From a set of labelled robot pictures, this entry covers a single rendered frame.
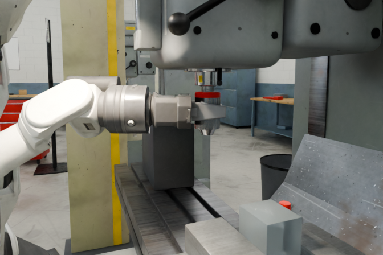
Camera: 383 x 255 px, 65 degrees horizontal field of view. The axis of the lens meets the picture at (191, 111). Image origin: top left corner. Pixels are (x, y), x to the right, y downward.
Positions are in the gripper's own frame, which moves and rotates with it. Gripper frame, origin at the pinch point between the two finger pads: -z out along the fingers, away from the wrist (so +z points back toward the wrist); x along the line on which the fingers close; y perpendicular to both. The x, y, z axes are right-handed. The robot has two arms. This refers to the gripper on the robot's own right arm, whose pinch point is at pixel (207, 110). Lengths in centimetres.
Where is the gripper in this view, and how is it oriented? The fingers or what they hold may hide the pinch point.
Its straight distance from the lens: 55.2
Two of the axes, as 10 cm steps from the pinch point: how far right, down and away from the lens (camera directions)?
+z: -10.0, -0.1, -0.3
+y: -0.1, 9.9, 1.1
